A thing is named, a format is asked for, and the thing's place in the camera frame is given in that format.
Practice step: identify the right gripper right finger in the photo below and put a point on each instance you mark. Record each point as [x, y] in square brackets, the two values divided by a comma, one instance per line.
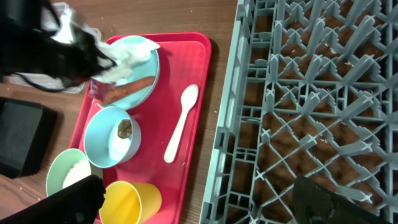
[314, 204]

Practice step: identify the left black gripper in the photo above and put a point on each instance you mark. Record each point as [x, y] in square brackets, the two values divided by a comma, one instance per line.
[40, 46]

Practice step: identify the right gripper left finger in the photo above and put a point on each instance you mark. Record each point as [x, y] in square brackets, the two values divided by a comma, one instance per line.
[77, 204]

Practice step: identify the white rice heap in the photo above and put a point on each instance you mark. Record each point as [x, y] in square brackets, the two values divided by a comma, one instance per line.
[78, 171]

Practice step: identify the yellow plastic cup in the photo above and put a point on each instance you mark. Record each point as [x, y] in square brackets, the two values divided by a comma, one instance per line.
[130, 203]

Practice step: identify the light green bowl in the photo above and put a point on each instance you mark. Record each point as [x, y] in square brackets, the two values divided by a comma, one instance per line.
[61, 165]

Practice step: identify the light blue bowl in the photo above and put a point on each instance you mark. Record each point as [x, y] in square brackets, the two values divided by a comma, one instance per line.
[102, 144]

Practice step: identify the red snack wrapper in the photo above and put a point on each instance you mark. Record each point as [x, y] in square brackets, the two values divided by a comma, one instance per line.
[98, 90]

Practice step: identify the brown food lump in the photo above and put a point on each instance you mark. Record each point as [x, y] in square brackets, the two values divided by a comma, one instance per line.
[125, 129]

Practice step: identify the white tissue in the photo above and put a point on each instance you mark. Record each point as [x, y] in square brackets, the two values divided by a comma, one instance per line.
[126, 55]

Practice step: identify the orange carrot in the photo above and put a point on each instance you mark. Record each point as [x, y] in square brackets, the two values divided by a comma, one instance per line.
[122, 91]

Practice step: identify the black waste tray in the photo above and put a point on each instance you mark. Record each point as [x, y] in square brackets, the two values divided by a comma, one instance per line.
[26, 129]

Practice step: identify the grey dishwasher rack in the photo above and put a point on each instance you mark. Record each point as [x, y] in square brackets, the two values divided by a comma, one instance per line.
[310, 90]

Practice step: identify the large light blue plate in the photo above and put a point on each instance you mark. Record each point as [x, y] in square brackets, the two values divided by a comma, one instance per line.
[132, 79]

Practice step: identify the white plastic spoon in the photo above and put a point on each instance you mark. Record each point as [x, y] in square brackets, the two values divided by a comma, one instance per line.
[188, 99]

